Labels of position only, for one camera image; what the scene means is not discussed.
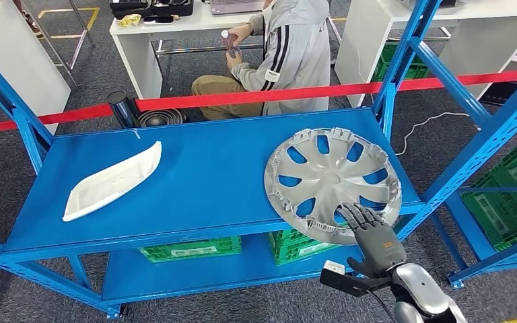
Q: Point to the person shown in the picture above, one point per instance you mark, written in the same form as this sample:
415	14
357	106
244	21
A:
294	62

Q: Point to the white desk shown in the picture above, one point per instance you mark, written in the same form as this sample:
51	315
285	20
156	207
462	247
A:
136	62
361	44

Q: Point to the yellow snack bag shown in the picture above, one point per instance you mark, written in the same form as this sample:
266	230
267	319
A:
130	20

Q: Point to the metal frame stand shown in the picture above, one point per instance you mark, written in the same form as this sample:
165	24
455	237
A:
51	44

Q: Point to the clear plastic bottle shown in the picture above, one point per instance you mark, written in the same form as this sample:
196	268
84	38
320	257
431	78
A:
229	42

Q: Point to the black phone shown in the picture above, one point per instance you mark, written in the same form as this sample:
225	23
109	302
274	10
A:
158	19

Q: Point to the grey plastic hubcap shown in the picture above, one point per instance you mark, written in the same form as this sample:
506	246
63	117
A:
330	178

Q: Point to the black case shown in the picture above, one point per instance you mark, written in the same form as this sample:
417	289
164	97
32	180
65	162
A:
160	8

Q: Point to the black barrier post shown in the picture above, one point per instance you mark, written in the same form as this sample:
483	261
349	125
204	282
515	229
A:
122	111

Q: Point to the white curved plastic part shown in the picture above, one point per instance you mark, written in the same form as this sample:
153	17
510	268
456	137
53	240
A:
111	180

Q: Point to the blue metal shelf rack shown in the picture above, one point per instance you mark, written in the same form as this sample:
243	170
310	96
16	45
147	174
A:
499	261
205	178

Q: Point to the white panel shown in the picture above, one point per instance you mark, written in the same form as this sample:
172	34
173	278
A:
13	62

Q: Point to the grey laptop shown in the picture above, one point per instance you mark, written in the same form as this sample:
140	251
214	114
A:
236	6

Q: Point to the green plastic crate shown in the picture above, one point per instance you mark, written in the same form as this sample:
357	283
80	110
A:
285	238
508	209
187	249
420	70
294	256

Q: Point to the red barrier belt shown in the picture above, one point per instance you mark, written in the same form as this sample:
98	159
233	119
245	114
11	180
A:
285	92

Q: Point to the black flat device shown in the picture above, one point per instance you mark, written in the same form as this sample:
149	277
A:
501	93

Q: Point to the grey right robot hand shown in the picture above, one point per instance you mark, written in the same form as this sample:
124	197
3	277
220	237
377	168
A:
379	249

